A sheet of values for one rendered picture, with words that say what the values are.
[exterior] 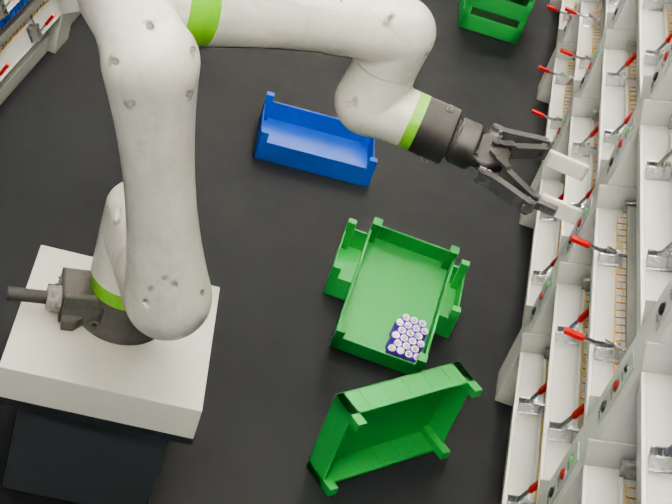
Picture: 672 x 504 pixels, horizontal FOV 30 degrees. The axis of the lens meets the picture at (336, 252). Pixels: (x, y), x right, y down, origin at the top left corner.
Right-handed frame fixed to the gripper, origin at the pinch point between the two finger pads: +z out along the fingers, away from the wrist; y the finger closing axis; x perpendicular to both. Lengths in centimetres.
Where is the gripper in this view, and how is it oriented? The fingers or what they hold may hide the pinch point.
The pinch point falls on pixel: (571, 190)
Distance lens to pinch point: 200.5
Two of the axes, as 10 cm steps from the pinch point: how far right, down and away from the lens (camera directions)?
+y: -2.6, 6.3, -7.4
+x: 3.1, -6.7, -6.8
